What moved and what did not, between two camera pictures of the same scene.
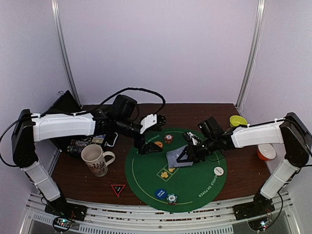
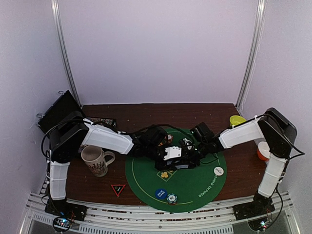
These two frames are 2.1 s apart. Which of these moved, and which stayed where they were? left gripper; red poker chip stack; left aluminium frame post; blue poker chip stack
Moved: left gripper
Stayed: blue poker chip stack; red poker chip stack; left aluminium frame post
